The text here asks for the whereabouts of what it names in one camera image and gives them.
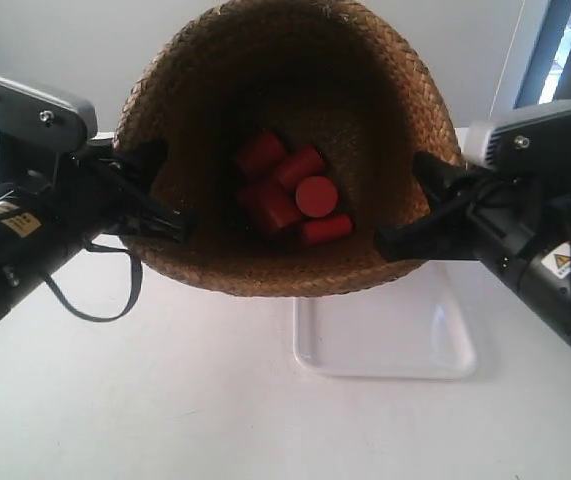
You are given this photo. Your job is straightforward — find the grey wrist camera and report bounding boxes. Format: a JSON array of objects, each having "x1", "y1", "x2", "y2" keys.
[
  {"x1": 0, "y1": 76, "x2": 98, "y2": 153},
  {"x1": 462, "y1": 99, "x2": 571, "y2": 174}
]

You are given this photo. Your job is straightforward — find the red cylinder top right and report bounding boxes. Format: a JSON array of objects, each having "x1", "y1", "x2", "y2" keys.
[{"x1": 274, "y1": 145, "x2": 325, "y2": 191}]

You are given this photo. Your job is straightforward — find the window with dark frame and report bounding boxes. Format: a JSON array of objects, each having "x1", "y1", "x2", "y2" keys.
[{"x1": 514, "y1": 1, "x2": 571, "y2": 108}]

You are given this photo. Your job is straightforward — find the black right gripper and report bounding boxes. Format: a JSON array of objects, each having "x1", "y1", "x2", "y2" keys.
[{"x1": 374, "y1": 152, "x2": 571, "y2": 280}]

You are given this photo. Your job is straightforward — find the white rectangular plastic tray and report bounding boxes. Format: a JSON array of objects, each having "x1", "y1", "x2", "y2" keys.
[{"x1": 293, "y1": 262, "x2": 477, "y2": 380}]

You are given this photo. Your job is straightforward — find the red cylinder top left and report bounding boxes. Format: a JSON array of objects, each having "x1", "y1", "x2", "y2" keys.
[{"x1": 235, "y1": 131, "x2": 288, "y2": 178}]

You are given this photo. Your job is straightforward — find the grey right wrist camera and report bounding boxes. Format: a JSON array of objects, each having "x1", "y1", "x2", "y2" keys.
[{"x1": 462, "y1": 99, "x2": 571, "y2": 174}]

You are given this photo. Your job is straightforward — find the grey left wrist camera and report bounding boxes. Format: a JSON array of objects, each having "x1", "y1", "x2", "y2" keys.
[{"x1": 0, "y1": 76, "x2": 98, "y2": 153}]

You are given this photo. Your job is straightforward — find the brown woven wicker basket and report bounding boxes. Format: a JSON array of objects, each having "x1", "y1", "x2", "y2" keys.
[{"x1": 114, "y1": 1, "x2": 461, "y2": 297}]

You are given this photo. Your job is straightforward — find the red cylinder bottom right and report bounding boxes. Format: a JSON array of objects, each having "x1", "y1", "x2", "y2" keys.
[{"x1": 301, "y1": 214, "x2": 353, "y2": 246}]

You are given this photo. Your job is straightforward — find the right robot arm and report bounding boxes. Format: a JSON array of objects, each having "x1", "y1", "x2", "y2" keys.
[{"x1": 374, "y1": 152, "x2": 571, "y2": 347}]

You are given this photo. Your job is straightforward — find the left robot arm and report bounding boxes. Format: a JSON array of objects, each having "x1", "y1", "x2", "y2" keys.
[{"x1": 0, "y1": 134, "x2": 194, "y2": 323}]

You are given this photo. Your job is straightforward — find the red cylinder centre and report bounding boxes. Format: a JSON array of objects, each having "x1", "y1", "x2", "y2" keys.
[{"x1": 236, "y1": 179, "x2": 302, "y2": 236}]

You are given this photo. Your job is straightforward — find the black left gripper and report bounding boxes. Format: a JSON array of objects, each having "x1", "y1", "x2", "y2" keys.
[{"x1": 0, "y1": 134, "x2": 196, "y2": 243}]

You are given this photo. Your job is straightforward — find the red cylinder upright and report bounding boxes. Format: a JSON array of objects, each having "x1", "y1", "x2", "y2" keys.
[{"x1": 295, "y1": 176, "x2": 338, "y2": 218}]

